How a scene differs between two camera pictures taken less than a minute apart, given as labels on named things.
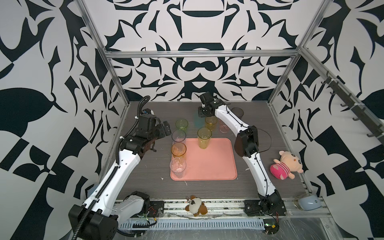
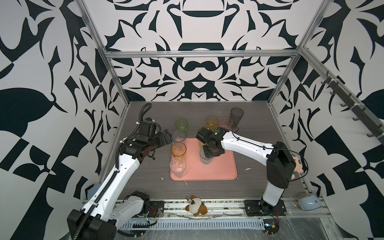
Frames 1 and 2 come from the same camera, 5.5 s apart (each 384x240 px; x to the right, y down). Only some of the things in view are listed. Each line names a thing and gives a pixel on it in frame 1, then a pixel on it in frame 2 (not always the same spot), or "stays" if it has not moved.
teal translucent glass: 198,122 to 203,159
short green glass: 181,124 stays
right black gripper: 200,112 to 207,155
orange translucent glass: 178,150 stays
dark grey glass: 238,111 stays
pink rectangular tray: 217,162 stays
